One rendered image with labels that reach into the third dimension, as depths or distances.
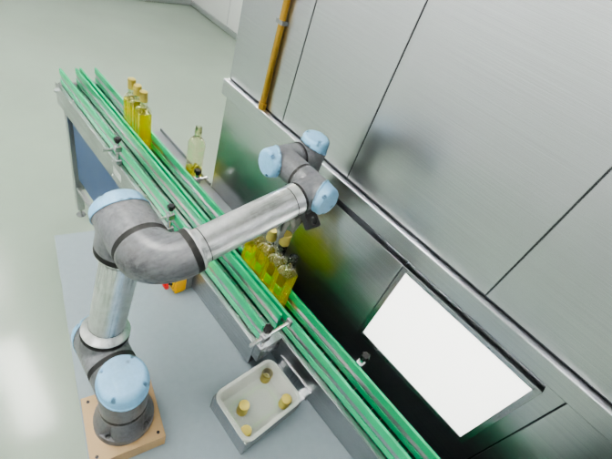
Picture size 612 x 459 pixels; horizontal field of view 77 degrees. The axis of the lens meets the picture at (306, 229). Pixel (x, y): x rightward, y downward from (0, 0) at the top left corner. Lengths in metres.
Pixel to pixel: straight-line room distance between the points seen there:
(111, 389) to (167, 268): 0.40
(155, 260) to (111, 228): 0.11
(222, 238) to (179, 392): 0.70
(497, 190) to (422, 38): 0.39
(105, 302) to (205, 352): 0.53
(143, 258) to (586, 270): 0.87
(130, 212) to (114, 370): 0.42
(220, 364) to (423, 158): 0.93
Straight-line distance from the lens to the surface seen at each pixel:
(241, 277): 1.40
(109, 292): 0.96
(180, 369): 1.39
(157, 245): 0.75
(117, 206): 0.83
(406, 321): 1.19
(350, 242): 1.19
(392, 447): 1.26
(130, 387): 1.06
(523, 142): 0.92
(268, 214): 0.81
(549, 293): 1.00
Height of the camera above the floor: 1.99
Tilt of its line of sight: 40 degrees down
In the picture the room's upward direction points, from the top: 22 degrees clockwise
